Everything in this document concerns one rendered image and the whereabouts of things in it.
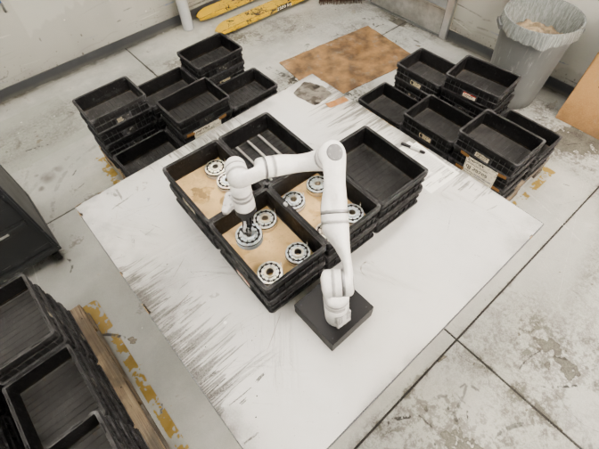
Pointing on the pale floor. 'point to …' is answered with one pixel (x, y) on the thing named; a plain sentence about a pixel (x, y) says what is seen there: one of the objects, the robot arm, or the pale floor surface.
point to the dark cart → (21, 231)
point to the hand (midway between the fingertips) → (250, 228)
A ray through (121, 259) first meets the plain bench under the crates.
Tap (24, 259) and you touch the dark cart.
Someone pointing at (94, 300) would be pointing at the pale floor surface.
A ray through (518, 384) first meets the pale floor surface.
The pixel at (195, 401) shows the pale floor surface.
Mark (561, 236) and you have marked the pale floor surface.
